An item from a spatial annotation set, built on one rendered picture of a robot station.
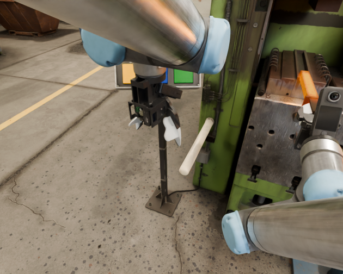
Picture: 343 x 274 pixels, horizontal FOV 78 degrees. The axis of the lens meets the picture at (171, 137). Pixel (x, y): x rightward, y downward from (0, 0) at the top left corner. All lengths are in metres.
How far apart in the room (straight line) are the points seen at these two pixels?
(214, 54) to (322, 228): 0.23
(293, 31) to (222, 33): 1.13
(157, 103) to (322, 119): 0.37
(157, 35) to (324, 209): 0.24
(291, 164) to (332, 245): 0.87
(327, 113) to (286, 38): 0.91
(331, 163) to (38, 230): 1.62
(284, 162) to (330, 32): 0.72
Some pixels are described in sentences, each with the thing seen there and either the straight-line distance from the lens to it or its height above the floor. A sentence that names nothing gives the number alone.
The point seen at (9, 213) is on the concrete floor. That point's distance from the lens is 1.92.
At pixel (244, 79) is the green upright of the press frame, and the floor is 0.90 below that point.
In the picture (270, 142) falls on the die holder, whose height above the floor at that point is 0.71.
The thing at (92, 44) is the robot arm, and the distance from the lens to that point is 0.37.
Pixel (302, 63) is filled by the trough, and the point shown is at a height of 0.99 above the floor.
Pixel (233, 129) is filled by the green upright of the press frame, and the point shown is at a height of 0.60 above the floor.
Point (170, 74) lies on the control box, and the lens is 0.87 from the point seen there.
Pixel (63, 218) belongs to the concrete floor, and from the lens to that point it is 1.71.
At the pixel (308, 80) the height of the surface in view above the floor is 1.02.
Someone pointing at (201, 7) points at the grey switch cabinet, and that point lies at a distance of 6.28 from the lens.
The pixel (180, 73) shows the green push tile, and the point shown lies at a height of 1.01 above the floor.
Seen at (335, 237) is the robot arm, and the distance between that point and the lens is 0.27.
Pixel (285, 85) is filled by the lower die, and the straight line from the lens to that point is 0.99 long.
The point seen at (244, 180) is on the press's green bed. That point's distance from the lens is 1.24.
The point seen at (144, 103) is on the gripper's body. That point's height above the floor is 1.08.
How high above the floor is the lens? 1.32
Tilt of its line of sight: 38 degrees down
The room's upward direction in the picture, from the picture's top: straight up
